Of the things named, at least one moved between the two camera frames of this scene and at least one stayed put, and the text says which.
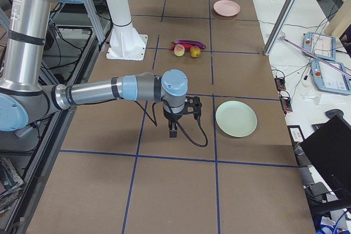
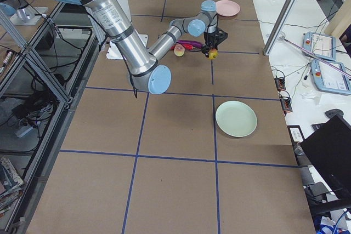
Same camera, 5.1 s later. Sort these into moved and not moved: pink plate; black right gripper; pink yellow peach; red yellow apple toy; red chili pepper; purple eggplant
Moved: red yellow apple toy; black right gripper
Not moved: red chili pepper; pink yellow peach; purple eggplant; pink plate
